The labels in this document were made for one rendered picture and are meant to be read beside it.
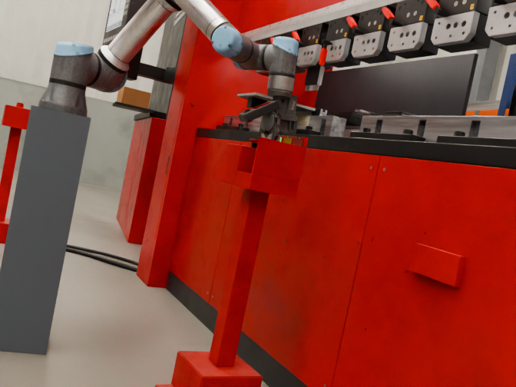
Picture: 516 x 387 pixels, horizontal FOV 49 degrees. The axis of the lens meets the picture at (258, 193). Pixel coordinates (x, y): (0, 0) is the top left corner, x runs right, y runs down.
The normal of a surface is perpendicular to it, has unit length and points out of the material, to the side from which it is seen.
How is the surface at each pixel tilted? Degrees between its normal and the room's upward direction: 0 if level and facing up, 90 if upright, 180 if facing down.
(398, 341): 90
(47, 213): 90
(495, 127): 90
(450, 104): 90
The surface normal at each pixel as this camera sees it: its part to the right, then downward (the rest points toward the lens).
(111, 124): 0.30, 0.10
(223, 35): -0.47, -0.06
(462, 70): -0.88, -0.16
